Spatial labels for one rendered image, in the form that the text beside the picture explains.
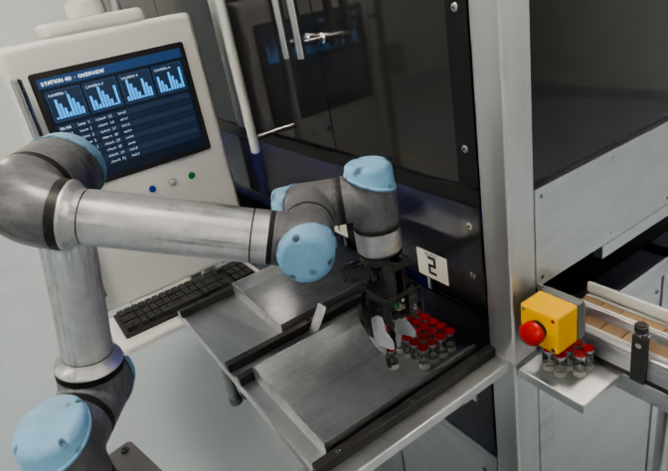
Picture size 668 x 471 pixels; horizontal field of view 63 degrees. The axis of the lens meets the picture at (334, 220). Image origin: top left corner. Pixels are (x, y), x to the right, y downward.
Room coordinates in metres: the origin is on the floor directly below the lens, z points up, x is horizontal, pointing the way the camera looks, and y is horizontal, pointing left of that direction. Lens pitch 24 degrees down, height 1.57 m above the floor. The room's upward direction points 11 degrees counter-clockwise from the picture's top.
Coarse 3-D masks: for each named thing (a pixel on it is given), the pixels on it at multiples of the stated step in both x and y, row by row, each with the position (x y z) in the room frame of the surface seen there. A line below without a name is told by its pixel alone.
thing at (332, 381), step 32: (352, 320) 0.98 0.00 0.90; (288, 352) 0.90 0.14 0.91; (320, 352) 0.92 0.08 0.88; (352, 352) 0.90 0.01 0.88; (288, 384) 0.84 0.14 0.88; (320, 384) 0.82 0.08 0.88; (352, 384) 0.80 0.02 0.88; (384, 384) 0.79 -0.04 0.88; (416, 384) 0.74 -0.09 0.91; (320, 416) 0.74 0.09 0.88; (352, 416) 0.72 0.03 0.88; (320, 448) 0.66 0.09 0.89
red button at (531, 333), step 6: (522, 324) 0.72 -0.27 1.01; (528, 324) 0.71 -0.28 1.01; (534, 324) 0.71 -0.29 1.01; (522, 330) 0.71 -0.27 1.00; (528, 330) 0.70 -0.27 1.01; (534, 330) 0.70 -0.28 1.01; (540, 330) 0.70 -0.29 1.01; (522, 336) 0.71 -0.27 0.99; (528, 336) 0.70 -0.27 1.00; (534, 336) 0.69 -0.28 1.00; (540, 336) 0.69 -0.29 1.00; (528, 342) 0.70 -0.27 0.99; (534, 342) 0.69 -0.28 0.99; (540, 342) 0.69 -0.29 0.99
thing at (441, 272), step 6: (420, 252) 0.96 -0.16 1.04; (426, 252) 0.95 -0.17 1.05; (420, 258) 0.97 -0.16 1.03; (426, 258) 0.95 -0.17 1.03; (438, 258) 0.92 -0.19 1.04; (444, 258) 0.91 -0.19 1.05; (420, 264) 0.97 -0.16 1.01; (426, 264) 0.95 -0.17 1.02; (432, 264) 0.94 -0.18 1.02; (438, 264) 0.92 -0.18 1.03; (444, 264) 0.91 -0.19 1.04; (420, 270) 0.97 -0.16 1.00; (426, 270) 0.95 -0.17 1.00; (432, 270) 0.94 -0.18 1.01; (438, 270) 0.92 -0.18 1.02; (444, 270) 0.91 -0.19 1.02; (432, 276) 0.94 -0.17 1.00; (438, 276) 0.92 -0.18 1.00; (444, 276) 0.91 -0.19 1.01; (444, 282) 0.91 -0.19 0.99
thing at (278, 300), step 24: (336, 240) 1.37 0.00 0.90; (336, 264) 1.27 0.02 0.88; (240, 288) 1.22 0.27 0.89; (264, 288) 1.22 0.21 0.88; (288, 288) 1.19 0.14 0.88; (312, 288) 1.17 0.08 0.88; (336, 288) 1.15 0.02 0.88; (360, 288) 1.10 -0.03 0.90; (264, 312) 1.06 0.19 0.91; (288, 312) 1.09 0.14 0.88; (312, 312) 1.03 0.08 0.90
